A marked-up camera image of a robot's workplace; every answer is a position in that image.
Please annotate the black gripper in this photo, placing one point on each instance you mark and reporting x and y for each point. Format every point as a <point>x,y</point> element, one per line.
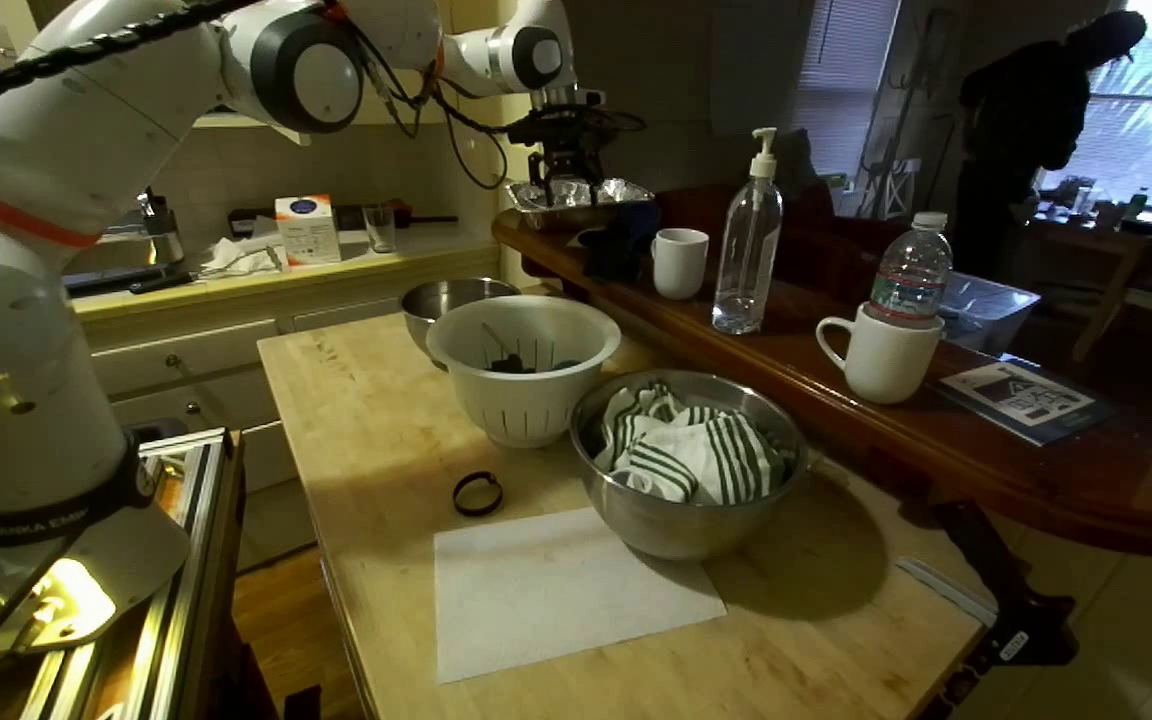
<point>566,136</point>

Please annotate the striped dish cloth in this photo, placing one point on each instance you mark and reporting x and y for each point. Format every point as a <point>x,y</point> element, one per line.
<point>680,449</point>

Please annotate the black clamp at table edge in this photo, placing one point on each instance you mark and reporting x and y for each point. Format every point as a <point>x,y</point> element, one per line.
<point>1031,626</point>

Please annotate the white box on shelf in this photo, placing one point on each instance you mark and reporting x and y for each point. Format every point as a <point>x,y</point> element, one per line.
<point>310,228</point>

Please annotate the booklet on counter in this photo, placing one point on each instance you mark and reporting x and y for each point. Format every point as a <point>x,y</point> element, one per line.
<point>1024,400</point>

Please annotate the large steel bowl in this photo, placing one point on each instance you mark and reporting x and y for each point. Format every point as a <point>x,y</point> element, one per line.
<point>690,531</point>

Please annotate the clear plastic container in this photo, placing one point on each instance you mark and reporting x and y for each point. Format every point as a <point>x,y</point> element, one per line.
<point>987,315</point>

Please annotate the clear sanitizer pump bottle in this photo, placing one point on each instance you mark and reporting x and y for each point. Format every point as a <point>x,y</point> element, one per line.
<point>749,244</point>

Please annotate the white paper sheet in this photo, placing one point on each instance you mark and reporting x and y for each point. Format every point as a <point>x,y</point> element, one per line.
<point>552,585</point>

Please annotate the white colander bowl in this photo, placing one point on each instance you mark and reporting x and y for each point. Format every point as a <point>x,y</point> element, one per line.
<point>521,363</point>

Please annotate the plastic water bottle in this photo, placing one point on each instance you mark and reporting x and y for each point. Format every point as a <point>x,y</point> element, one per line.
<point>914,271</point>

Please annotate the person in dark clothes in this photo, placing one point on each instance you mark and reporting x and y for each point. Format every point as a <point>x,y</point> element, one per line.
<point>1024,114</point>

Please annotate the large white mug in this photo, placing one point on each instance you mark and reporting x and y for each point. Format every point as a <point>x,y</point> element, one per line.
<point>880,363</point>

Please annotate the aluminium foil tray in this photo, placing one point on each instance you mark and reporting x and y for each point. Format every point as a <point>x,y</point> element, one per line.
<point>566,195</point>

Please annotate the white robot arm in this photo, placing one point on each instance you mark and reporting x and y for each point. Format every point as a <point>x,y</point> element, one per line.
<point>92,111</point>

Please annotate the small white cup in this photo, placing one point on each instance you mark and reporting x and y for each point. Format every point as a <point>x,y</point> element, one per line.
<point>679,261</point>

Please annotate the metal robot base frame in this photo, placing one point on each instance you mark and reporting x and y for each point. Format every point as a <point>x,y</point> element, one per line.
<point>131,619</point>

